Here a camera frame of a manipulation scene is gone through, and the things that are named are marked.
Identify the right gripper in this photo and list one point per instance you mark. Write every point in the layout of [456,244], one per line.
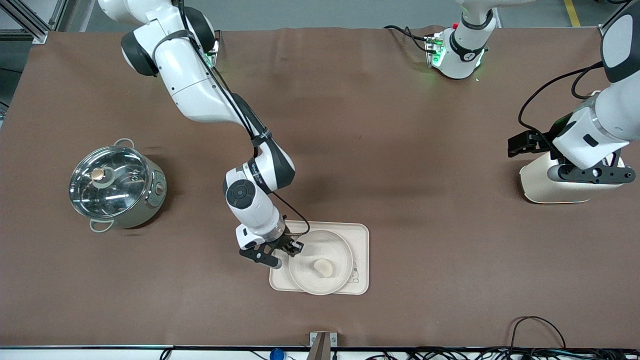
[284,243]

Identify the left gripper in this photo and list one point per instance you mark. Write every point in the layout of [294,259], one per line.
[542,139]

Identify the white round plate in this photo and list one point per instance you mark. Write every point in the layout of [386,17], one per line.
[305,270]

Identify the white steamed bun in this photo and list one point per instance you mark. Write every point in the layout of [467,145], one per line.
[323,268]

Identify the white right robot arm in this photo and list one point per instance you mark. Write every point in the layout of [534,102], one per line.
[190,90]

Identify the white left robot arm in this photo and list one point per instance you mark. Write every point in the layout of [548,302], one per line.
[622,110]

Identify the cream rectangular tray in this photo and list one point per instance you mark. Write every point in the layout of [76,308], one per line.
[357,235]

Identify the cream plastic container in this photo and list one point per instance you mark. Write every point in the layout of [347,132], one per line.
[540,185]

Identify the blue round cap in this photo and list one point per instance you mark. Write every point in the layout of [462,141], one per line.
[276,355]

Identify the brown table mat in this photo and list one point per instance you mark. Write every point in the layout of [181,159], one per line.
[400,150]

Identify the stainless steel electric pot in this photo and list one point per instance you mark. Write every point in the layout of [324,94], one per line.
[150,202]

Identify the glass pot lid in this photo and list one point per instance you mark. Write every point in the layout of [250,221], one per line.
[120,190]

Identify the grey metal bracket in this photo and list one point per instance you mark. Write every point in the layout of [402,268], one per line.
[322,345]

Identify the aluminium frame profile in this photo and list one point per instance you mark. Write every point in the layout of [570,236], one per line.
[25,35]

